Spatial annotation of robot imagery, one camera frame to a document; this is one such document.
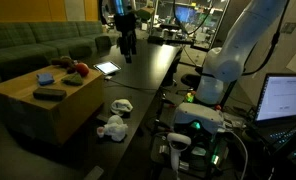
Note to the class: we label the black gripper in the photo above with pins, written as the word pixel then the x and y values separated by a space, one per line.
pixel 127 41

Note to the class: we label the red apple toy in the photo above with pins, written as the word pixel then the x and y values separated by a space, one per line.
pixel 82 69

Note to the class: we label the brown plush toy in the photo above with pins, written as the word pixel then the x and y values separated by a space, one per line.
pixel 66 63

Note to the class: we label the green cloth wedge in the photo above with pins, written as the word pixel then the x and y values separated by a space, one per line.
pixel 74 79

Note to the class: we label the white cloth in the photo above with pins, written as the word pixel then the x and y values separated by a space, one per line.
pixel 121 106

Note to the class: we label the blue sponge block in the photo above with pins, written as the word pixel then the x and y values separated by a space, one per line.
pixel 45 79

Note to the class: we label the white plastic bag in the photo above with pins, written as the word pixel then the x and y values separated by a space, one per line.
pixel 115 128

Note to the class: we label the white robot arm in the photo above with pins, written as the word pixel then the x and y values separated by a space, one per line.
pixel 225 64

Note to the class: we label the cardboard box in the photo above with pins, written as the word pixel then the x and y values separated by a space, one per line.
pixel 51 121

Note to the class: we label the white tablet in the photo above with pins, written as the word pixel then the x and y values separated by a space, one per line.
pixel 107 67

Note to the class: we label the black rectangular case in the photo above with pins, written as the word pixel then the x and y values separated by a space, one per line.
pixel 49 94

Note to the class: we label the green plaid sofa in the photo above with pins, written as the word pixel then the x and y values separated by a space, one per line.
pixel 50 39

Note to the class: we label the white VR controller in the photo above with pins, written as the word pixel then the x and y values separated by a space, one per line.
pixel 178 143

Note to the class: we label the open laptop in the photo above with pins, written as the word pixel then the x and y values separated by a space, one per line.
pixel 275 117

